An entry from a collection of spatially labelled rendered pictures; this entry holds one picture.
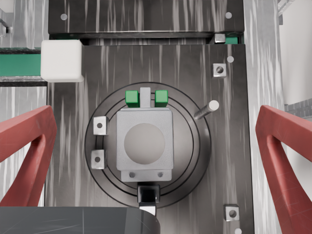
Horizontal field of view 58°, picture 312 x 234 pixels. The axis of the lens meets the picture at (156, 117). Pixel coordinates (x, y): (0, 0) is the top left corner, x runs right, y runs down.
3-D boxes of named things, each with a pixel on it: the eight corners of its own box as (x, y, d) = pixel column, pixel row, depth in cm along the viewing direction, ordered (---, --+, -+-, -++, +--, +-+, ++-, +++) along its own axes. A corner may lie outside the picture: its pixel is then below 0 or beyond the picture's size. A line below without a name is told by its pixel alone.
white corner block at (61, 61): (88, 85, 35) (80, 77, 31) (51, 86, 35) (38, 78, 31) (88, 49, 36) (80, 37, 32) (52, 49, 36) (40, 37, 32)
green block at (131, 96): (140, 109, 31) (138, 102, 26) (129, 109, 31) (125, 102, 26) (140, 99, 31) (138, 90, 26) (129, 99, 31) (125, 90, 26)
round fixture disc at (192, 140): (210, 204, 32) (214, 208, 30) (87, 207, 32) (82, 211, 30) (206, 84, 34) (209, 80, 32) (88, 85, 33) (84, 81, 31)
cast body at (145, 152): (170, 177, 27) (176, 188, 20) (124, 178, 27) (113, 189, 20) (167, 90, 28) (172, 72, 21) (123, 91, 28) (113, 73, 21)
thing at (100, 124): (108, 135, 31) (107, 134, 29) (95, 135, 31) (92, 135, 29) (108, 117, 31) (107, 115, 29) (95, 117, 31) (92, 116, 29)
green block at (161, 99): (165, 109, 31) (168, 102, 26) (154, 109, 31) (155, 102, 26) (165, 98, 31) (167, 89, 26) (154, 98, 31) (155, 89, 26)
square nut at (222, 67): (224, 78, 34) (227, 76, 33) (211, 78, 34) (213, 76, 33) (224, 65, 34) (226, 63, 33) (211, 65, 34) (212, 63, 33)
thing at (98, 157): (107, 167, 30) (104, 169, 29) (93, 168, 30) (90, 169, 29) (107, 149, 31) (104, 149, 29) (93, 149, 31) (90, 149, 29)
